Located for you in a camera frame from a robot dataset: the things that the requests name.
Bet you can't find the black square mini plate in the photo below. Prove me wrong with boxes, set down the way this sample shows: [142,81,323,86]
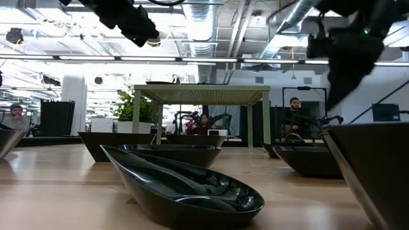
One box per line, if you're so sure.
[321,122,409,230]
[78,132,155,163]
[165,134,227,148]
[0,129,29,160]
[272,146,345,179]

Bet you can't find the long ceiling light strip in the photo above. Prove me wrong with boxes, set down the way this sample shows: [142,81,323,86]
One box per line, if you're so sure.
[0,54,409,67]

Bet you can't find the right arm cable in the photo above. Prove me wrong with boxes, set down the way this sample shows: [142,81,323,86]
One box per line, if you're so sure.
[348,79,409,125]

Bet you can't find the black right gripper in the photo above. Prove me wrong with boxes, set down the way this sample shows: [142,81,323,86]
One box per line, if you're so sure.
[306,22,385,111]

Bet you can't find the person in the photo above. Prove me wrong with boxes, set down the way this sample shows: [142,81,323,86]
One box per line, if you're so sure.
[282,97,309,138]
[187,113,212,135]
[0,103,30,132]

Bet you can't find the black cabinet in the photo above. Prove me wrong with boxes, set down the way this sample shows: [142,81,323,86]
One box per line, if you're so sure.
[40,100,77,137]

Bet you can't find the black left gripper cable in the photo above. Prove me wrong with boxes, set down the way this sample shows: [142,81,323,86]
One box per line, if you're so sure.
[146,0,187,7]

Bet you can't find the black round mini plate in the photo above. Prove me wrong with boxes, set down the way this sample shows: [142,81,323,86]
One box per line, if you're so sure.
[117,143,224,169]

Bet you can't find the green plant in white pot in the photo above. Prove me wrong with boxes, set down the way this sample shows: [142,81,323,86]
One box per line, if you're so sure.
[111,91,160,134]

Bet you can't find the silver ceiling duct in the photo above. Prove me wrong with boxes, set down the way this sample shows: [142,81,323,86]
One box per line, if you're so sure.
[255,0,320,63]
[182,0,219,84]

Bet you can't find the yellow hanging pendant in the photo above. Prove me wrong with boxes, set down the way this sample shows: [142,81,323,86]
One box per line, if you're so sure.
[290,47,297,80]

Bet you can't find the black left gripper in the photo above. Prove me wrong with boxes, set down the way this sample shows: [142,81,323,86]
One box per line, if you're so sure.
[78,0,160,48]

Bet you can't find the black rectangular frame stand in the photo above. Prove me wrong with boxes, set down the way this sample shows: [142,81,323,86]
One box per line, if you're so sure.
[282,86,328,141]

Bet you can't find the white round column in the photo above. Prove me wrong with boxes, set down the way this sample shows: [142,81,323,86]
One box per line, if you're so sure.
[61,75,88,137]

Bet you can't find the grey domed object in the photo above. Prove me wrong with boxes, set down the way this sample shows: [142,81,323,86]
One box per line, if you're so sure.
[284,132,304,143]

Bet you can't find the green perforated mini table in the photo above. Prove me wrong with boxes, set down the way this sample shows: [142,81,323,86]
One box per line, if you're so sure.
[132,84,272,149]

